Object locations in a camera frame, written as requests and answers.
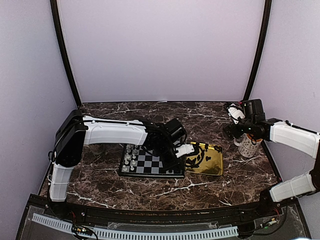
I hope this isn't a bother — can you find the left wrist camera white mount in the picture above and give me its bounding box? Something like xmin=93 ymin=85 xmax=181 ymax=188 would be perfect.
xmin=174 ymin=144 xmax=195 ymax=158

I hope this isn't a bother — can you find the yellow inside cactus mug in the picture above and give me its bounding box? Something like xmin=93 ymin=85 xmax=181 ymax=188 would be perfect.
xmin=233 ymin=133 xmax=263 ymax=158

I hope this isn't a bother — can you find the left black frame post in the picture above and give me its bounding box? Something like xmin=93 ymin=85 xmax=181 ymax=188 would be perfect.
xmin=49 ymin=0 xmax=82 ymax=107

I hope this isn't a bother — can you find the gold metal tray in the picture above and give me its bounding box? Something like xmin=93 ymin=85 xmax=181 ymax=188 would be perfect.
xmin=184 ymin=142 xmax=224 ymax=176

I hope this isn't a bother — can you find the black white chess board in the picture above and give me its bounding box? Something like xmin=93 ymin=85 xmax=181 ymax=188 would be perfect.
xmin=118 ymin=144 xmax=185 ymax=179

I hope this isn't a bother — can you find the white slotted cable duct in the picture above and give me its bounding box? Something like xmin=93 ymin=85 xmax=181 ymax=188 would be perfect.
xmin=31 ymin=213 xmax=239 ymax=240

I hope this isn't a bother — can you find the black frame post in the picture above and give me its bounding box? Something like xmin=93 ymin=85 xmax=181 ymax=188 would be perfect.
xmin=242 ymin=0 xmax=272 ymax=101
xmin=49 ymin=0 xmax=82 ymax=107

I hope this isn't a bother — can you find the tall cactus print mug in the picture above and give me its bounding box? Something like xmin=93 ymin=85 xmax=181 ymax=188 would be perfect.
xmin=88 ymin=143 xmax=105 ymax=155

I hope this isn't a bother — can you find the right black frame post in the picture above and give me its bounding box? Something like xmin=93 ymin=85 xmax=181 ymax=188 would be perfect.
xmin=242 ymin=0 xmax=272 ymax=101

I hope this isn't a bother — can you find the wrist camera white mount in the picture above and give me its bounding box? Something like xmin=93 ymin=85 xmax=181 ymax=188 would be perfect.
xmin=174 ymin=144 xmax=195 ymax=158
xmin=225 ymin=103 xmax=245 ymax=125

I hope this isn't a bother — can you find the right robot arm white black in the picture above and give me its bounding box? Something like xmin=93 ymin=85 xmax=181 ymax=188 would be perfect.
xmin=223 ymin=99 xmax=320 ymax=217

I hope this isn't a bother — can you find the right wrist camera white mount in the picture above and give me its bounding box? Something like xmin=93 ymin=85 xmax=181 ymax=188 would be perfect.
xmin=225 ymin=103 xmax=245 ymax=125

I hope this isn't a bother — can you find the black front rail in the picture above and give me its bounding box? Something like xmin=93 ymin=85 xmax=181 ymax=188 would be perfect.
xmin=67 ymin=203 xmax=260 ymax=224

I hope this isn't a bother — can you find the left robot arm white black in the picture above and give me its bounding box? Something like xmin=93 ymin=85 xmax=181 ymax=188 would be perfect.
xmin=48 ymin=110 xmax=194 ymax=218

